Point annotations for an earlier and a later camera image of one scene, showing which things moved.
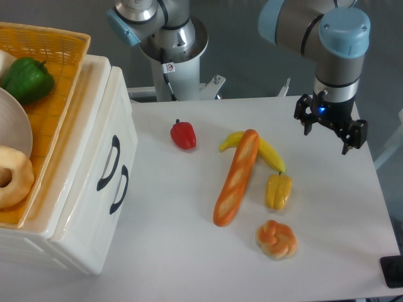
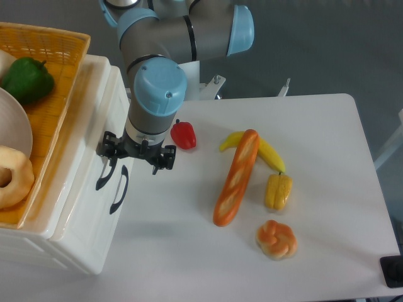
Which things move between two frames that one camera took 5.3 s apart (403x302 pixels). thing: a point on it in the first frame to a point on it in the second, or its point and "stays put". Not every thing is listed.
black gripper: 336,115 to 120,147
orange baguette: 234,183 stays put
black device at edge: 392,270 stays put
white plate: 16,131 stays put
